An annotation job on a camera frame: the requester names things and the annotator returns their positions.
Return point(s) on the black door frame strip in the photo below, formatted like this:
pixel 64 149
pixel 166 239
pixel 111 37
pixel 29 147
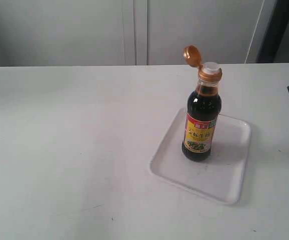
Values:
pixel 274 33

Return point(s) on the dark soy sauce bottle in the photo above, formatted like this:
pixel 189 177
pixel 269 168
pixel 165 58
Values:
pixel 203 107

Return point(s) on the white plastic tray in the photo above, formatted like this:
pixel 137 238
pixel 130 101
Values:
pixel 220 177

